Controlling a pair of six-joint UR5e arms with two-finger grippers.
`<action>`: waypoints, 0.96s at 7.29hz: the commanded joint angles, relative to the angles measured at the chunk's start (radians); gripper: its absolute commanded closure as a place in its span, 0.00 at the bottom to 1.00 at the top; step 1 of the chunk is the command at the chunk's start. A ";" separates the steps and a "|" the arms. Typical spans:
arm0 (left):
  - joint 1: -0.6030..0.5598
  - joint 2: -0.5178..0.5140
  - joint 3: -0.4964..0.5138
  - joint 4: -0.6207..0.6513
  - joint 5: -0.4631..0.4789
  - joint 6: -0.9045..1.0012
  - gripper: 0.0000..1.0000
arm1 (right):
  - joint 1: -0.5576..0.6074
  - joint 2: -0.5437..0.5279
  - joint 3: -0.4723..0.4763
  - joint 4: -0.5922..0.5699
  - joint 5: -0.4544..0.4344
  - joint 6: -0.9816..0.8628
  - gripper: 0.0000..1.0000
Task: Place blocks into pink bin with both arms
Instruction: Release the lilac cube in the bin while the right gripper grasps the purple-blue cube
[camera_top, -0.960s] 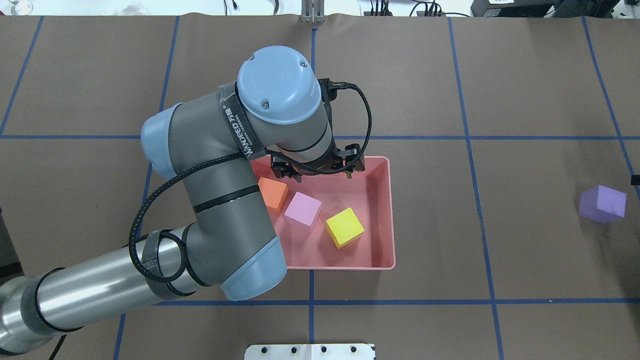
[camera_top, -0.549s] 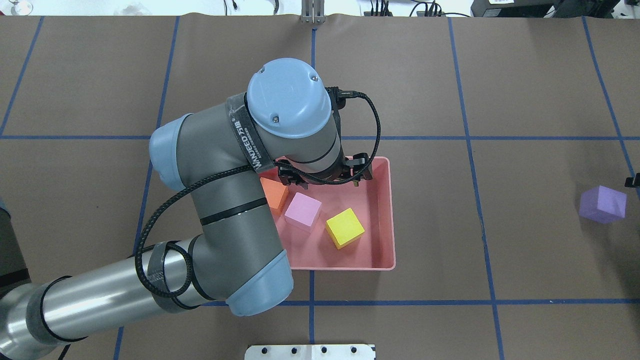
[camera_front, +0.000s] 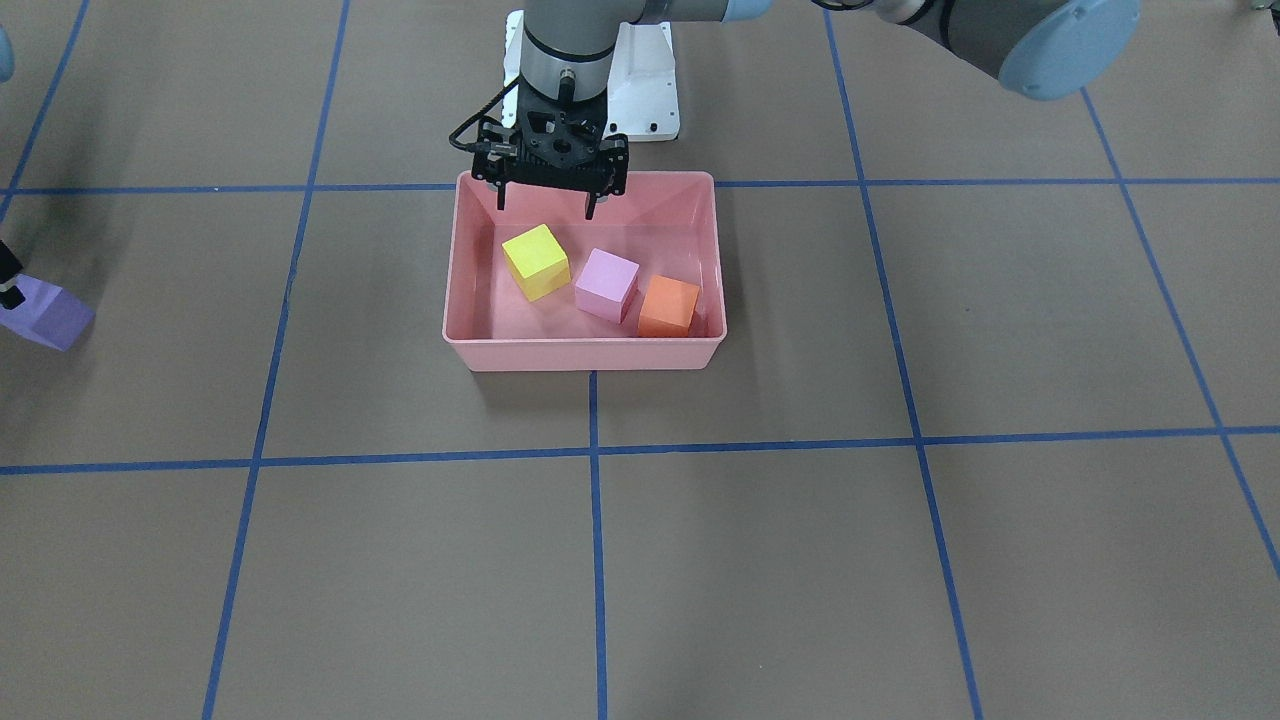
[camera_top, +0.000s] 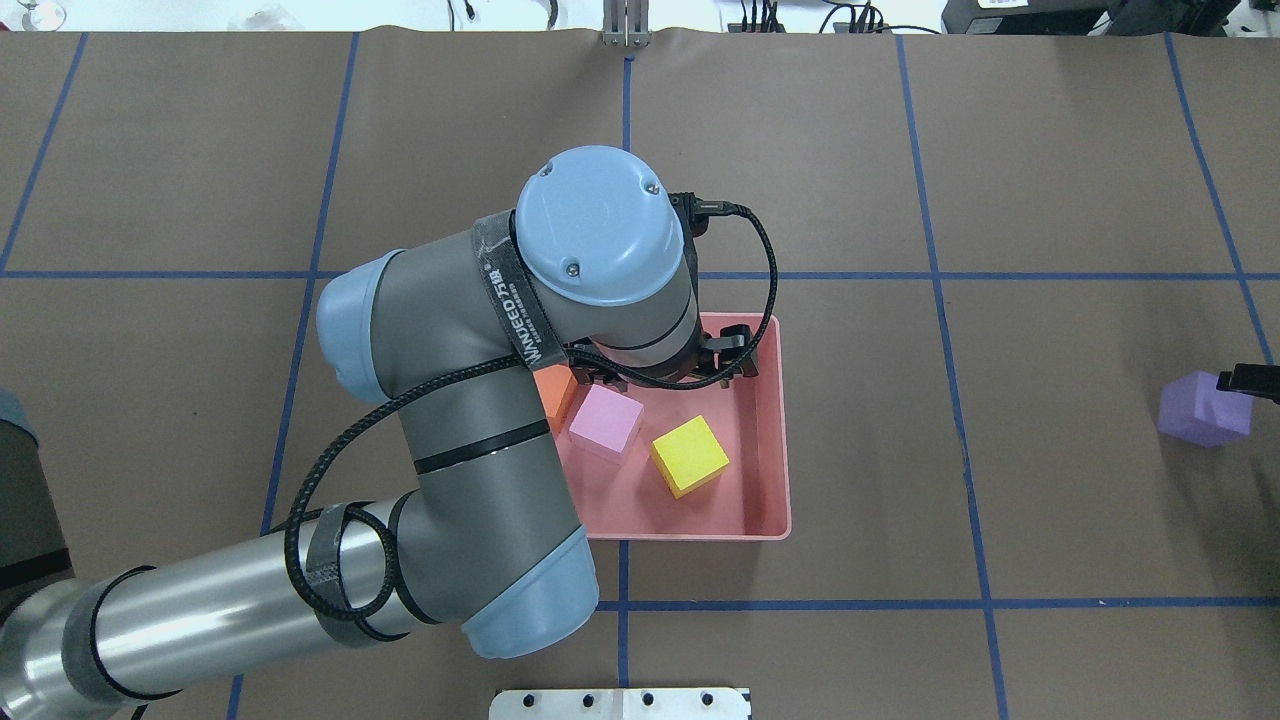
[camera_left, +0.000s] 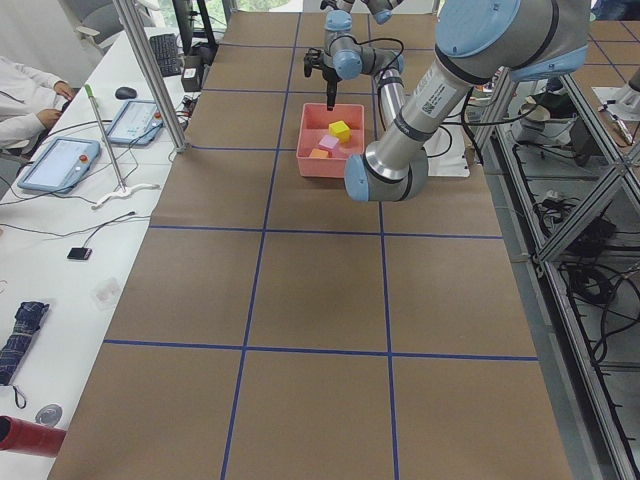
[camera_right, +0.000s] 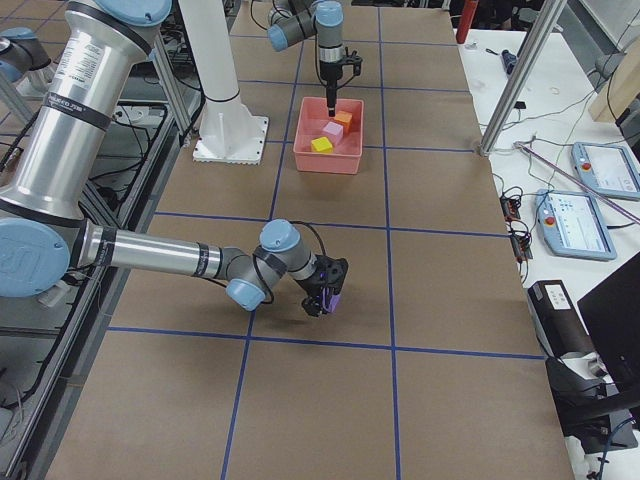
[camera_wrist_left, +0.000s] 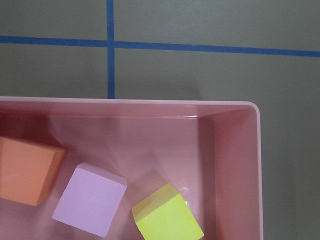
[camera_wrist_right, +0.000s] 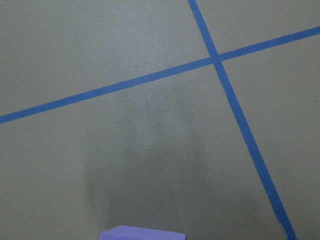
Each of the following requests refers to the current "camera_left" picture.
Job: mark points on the small black device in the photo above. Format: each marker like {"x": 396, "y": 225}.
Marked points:
{"x": 79, "y": 253}

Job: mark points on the person in white shirt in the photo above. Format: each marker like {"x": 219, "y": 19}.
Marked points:
{"x": 32, "y": 101}

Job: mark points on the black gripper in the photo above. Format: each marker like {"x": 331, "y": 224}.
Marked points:
{"x": 329, "y": 75}

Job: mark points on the orange foam block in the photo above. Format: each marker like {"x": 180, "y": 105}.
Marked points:
{"x": 319, "y": 154}

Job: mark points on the pink plastic bin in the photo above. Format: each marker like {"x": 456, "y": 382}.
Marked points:
{"x": 314, "y": 125}

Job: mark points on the metal reacher stick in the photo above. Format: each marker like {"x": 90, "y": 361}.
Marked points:
{"x": 122, "y": 191}

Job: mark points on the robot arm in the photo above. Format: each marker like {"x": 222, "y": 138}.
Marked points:
{"x": 342, "y": 57}
{"x": 532, "y": 39}

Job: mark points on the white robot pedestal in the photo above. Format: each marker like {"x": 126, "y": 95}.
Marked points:
{"x": 446, "y": 151}

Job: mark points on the yellow foam block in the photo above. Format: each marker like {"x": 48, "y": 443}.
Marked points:
{"x": 340, "y": 130}

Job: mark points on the far blue teach pendant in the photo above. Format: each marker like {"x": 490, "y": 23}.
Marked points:
{"x": 136, "y": 124}

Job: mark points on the black box with label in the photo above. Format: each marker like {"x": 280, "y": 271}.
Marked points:
{"x": 192, "y": 74}

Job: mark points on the black computer mouse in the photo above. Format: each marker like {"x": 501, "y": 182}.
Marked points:
{"x": 125, "y": 93}

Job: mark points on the folded dark blue umbrella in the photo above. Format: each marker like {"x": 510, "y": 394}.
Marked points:
{"x": 28, "y": 319}

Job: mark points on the pink foam block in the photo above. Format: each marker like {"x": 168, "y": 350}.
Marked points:
{"x": 329, "y": 143}

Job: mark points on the blue teach pendant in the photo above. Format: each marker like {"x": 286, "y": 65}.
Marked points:
{"x": 61, "y": 165}
{"x": 136, "y": 124}

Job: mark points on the red cylinder bottle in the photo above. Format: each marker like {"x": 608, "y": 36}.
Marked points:
{"x": 24, "y": 437}

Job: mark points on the black keyboard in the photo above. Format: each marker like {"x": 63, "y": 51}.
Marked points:
{"x": 166, "y": 54}

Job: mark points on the near blue teach pendant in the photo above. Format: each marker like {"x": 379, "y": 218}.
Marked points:
{"x": 61, "y": 165}

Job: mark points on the aluminium frame post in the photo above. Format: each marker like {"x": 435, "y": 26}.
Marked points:
{"x": 130, "y": 19}

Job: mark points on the round metal disc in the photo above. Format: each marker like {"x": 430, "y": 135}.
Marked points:
{"x": 49, "y": 415}

